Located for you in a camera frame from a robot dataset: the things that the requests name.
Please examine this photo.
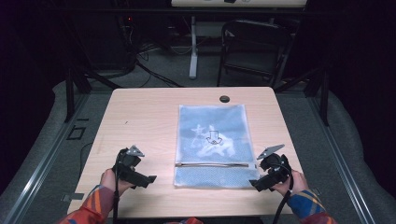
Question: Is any blue mesh laundry bag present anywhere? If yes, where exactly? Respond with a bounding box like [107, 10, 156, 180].
[173, 104, 261, 189]

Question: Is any person's left hand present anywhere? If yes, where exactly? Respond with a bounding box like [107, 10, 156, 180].
[99, 167, 136, 198]

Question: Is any black floor cable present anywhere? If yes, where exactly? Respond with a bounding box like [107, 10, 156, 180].
[118, 18, 185, 89]

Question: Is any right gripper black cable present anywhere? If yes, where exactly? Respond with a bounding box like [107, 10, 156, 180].
[271, 161, 295, 224]

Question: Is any aluminium floor rail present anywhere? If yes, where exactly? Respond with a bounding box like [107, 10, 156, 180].
[0, 92, 92, 224]
[307, 92, 378, 224]

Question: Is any person's lap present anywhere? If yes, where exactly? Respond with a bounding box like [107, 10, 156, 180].
[163, 217, 205, 224]

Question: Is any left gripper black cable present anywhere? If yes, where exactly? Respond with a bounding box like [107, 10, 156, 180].
[111, 150, 123, 224]

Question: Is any person's right hand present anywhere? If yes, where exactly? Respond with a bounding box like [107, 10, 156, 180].
[270, 169, 310, 198]

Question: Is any black horizontal frame bar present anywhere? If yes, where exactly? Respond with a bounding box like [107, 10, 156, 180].
[43, 7, 347, 17]

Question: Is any white desk leg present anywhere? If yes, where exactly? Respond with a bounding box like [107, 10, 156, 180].
[188, 14, 200, 80]

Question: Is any white desk top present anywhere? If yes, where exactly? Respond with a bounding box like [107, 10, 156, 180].
[170, 0, 308, 8]

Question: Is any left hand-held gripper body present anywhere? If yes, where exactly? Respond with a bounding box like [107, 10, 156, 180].
[113, 145, 146, 177]

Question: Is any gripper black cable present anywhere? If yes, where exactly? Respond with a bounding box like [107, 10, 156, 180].
[111, 150, 123, 224]
[271, 161, 295, 224]

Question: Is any white cloth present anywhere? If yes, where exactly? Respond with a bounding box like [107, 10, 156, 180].
[190, 124, 237, 159]

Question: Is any grey tape strip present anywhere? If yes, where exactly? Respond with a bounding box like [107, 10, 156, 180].
[61, 192, 86, 203]

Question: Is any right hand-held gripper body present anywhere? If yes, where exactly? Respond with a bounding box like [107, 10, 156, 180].
[256, 144, 293, 185]

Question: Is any black frame post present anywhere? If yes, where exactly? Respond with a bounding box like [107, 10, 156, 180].
[304, 66, 331, 127]
[63, 66, 93, 124]

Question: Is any black folding chair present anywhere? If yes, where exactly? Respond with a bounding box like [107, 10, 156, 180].
[216, 18, 294, 89]

